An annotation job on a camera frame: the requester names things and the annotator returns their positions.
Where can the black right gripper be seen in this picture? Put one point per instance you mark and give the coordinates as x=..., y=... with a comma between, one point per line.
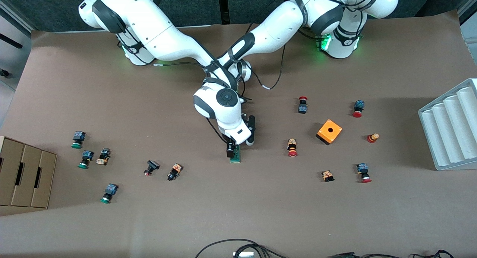
x=230, y=147

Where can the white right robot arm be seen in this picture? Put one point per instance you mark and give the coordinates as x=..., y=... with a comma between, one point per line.
x=167, y=38

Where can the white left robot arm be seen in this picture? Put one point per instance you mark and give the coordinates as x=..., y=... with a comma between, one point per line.
x=275, y=27

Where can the red mushroom button orange block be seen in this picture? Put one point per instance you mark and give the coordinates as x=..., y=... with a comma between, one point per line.
x=292, y=147

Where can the black square button red base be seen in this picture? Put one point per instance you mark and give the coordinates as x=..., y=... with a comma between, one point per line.
x=151, y=167

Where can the red mushroom button black block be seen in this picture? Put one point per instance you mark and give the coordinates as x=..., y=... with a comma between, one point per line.
x=302, y=106

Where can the green push button blue block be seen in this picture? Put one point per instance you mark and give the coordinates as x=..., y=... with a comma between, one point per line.
x=78, y=139
x=85, y=159
x=109, y=193

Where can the red mushroom button blue block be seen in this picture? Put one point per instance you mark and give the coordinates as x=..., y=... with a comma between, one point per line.
x=363, y=172
x=358, y=108

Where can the red yellow button cap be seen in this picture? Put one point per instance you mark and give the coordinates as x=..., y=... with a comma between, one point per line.
x=372, y=138

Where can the brown cardboard divider box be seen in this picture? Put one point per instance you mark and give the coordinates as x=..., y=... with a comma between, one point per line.
x=26, y=179

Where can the grey ribbed plastic tray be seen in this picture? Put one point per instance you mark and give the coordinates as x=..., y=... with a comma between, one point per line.
x=451, y=131

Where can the grey metal cabinet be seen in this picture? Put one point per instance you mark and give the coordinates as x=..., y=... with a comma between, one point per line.
x=11, y=60

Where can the black selector switch orange block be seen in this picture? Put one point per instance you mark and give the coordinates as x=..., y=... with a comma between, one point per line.
x=174, y=172

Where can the orange button enclosure box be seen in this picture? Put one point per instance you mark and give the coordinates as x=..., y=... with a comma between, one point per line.
x=329, y=131

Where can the black vertical post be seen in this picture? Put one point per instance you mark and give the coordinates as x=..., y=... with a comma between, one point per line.
x=223, y=6

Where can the grey metal frame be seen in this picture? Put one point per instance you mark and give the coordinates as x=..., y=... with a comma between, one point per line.
x=470, y=19

